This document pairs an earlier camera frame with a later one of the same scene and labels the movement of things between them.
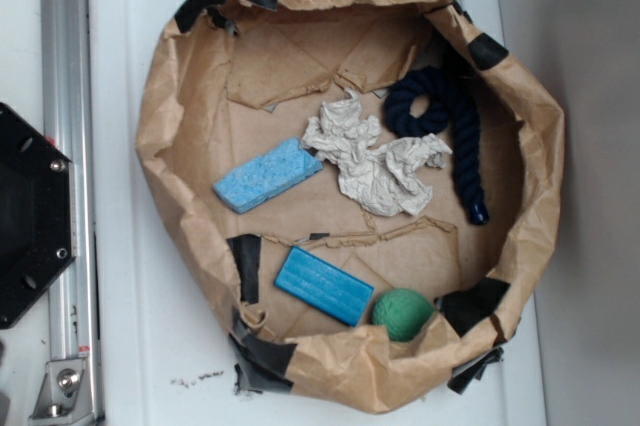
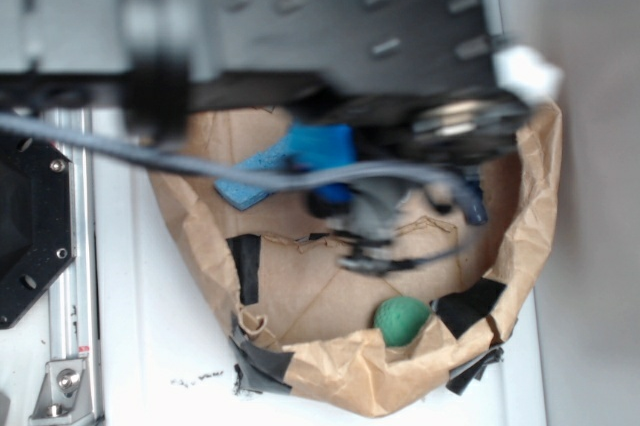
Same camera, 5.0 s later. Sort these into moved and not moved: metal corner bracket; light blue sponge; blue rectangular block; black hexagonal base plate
Moved: blue rectangular block
Not moved: metal corner bracket; black hexagonal base plate; light blue sponge
